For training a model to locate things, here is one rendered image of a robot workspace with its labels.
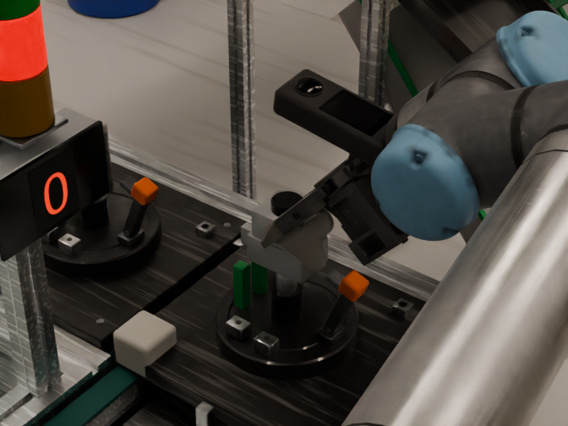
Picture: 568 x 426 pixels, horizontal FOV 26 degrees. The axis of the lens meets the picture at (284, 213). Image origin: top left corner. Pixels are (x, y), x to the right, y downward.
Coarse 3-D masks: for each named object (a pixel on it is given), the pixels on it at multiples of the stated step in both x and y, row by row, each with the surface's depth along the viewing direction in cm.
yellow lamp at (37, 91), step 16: (0, 80) 92; (16, 80) 92; (32, 80) 92; (48, 80) 94; (0, 96) 93; (16, 96) 93; (32, 96) 93; (48, 96) 95; (0, 112) 94; (16, 112) 93; (32, 112) 94; (48, 112) 95; (0, 128) 95; (16, 128) 94; (32, 128) 95
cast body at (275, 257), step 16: (288, 192) 112; (256, 208) 112; (272, 208) 111; (288, 208) 110; (256, 224) 112; (256, 240) 113; (256, 256) 114; (272, 256) 113; (288, 256) 112; (288, 272) 113; (304, 272) 112
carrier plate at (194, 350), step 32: (192, 288) 126; (224, 288) 126; (384, 288) 126; (192, 320) 122; (384, 320) 122; (192, 352) 118; (352, 352) 118; (384, 352) 118; (160, 384) 116; (192, 384) 114; (224, 384) 114; (256, 384) 114; (288, 384) 114; (320, 384) 114; (352, 384) 114; (224, 416) 112; (256, 416) 111; (288, 416) 111; (320, 416) 111
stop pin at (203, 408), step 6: (204, 402) 113; (198, 408) 112; (204, 408) 112; (210, 408) 112; (198, 414) 113; (204, 414) 112; (210, 414) 112; (198, 420) 113; (204, 420) 113; (210, 420) 113
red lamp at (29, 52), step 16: (32, 16) 90; (0, 32) 89; (16, 32) 90; (32, 32) 91; (0, 48) 90; (16, 48) 90; (32, 48) 91; (0, 64) 91; (16, 64) 91; (32, 64) 92
